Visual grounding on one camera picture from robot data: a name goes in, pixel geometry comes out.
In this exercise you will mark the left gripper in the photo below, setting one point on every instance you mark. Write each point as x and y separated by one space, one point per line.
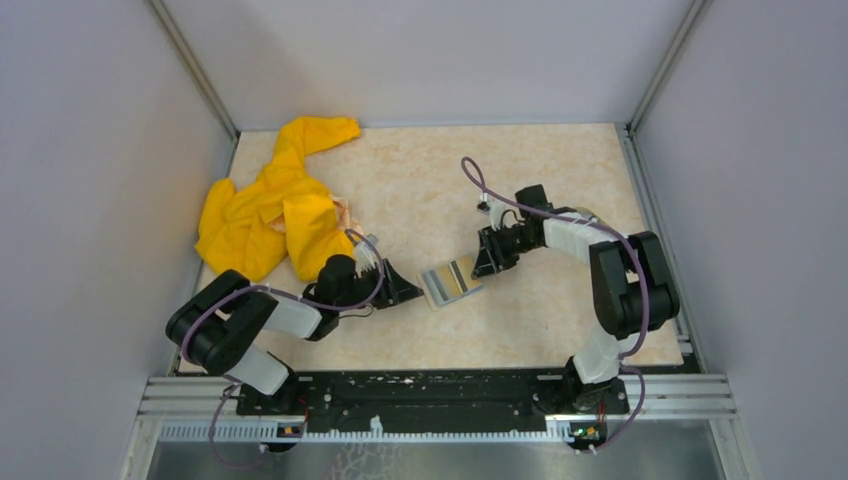
395 288

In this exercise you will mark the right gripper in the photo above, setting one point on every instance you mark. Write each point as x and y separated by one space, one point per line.
491 258

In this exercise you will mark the clear plastic card holder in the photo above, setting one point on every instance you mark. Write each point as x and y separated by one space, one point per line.
450 285

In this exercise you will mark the gold credit card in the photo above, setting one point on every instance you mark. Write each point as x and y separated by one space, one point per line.
457 278

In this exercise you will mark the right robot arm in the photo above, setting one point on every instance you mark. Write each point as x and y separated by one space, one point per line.
633 290

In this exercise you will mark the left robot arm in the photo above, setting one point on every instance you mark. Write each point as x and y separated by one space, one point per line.
217 328

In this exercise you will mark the beige oval tray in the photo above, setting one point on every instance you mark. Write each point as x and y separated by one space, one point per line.
587 213

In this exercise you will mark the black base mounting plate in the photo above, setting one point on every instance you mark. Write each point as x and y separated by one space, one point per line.
430 401

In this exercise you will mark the yellow cloth garment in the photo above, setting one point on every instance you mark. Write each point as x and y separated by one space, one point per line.
285 213

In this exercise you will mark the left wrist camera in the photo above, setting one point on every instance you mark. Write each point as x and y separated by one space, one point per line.
367 259

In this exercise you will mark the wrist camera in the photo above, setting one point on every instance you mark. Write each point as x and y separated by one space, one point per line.
367 259
493 208

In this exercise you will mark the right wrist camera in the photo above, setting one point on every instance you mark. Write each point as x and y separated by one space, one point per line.
493 208

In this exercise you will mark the white slotted cable duct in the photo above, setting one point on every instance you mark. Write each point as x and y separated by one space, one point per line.
271 432

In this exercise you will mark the aluminium frame rail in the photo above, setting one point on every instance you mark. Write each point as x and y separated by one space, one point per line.
658 396

